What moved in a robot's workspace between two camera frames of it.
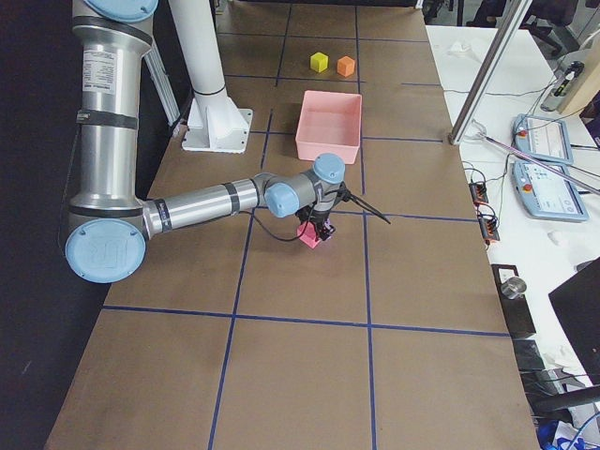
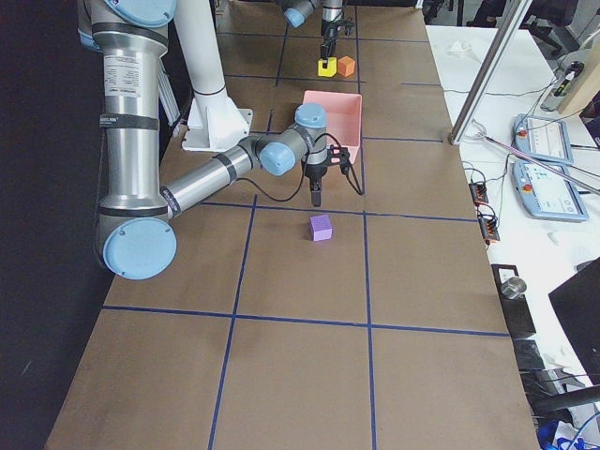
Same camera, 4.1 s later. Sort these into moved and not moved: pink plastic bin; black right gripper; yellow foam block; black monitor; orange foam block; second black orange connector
Moved: yellow foam block; black right gripper
Not moved: second black orange connector; orange foam block; black monitor; pink plastic bin
